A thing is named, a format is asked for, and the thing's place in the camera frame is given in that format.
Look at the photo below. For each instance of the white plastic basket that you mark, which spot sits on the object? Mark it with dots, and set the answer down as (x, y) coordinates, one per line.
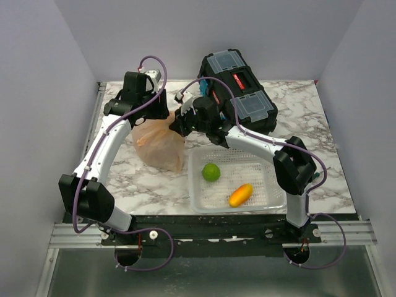
(236, 169)

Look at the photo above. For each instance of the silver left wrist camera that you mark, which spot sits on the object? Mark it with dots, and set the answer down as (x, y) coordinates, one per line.
(154, 74)

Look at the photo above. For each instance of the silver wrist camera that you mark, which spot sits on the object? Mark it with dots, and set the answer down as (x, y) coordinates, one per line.
(185, 99)
(154, 74)

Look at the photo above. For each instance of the aluminium frame rail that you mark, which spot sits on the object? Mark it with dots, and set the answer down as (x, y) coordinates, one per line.
(346, 270)

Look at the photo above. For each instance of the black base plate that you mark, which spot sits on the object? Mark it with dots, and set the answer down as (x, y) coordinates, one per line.
(214, 235)

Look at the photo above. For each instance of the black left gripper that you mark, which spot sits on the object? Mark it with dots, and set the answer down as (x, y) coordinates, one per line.
(161, 111)

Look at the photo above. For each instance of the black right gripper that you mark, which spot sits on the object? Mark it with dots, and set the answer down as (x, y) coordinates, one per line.
(178, 125)

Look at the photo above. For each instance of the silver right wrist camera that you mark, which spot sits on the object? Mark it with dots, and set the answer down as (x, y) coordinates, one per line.
(185, 99)

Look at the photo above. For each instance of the black plastic toolbox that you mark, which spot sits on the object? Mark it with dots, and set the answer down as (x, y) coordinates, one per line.
(256, 111)

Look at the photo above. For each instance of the orange yellow fake mango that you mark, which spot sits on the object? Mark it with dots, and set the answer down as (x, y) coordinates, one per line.
(241, 195)

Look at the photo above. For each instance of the translucent orange plastic bag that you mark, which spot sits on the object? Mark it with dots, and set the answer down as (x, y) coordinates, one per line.
(157, 145)

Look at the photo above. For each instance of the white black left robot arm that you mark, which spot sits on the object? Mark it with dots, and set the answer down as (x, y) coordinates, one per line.
(84, 192)

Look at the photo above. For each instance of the green fake lime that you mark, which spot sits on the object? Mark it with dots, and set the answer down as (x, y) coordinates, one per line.
(211, 172)

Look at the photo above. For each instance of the green handled screwdriver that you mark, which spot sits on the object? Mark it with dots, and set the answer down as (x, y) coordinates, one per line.
(316, 175)

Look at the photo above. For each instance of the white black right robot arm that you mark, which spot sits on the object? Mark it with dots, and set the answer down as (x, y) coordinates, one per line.
(294, 166)

